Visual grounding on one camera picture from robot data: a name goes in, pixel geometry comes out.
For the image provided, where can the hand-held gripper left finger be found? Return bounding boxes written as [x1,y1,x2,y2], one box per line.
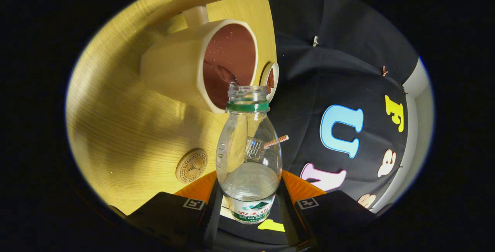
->
[128,170,224,250]

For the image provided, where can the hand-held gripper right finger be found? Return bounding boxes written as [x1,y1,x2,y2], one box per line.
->
[276,169,374,251]

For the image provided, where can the clear plastic juice bottle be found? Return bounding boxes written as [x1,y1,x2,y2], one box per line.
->
[216,83,283,225]

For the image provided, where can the round cork coaster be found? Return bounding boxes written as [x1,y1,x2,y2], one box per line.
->
[176,149,208,184]

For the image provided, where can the cream cup with wooden handle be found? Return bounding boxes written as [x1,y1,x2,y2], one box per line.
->
[140,0,258,114]

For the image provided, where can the striped straw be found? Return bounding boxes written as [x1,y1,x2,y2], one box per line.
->
[263,135,289,149]

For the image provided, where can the wooden table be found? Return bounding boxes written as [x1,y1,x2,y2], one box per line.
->
[66,0,277,216]

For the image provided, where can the small round white plate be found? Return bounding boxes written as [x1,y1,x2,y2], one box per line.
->
[260,62,279,102]

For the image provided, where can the black backdrop cloth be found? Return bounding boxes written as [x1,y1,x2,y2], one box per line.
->
[217,0,420,245]

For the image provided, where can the wire mesh holder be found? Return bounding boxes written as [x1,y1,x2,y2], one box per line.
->
[246,136,266,160]

